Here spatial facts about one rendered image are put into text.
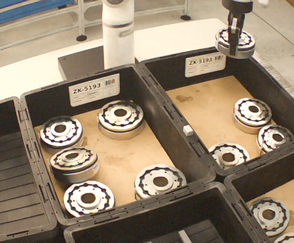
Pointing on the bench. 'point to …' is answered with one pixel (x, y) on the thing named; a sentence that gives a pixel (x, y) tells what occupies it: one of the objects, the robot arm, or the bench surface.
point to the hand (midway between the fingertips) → (234, 45)
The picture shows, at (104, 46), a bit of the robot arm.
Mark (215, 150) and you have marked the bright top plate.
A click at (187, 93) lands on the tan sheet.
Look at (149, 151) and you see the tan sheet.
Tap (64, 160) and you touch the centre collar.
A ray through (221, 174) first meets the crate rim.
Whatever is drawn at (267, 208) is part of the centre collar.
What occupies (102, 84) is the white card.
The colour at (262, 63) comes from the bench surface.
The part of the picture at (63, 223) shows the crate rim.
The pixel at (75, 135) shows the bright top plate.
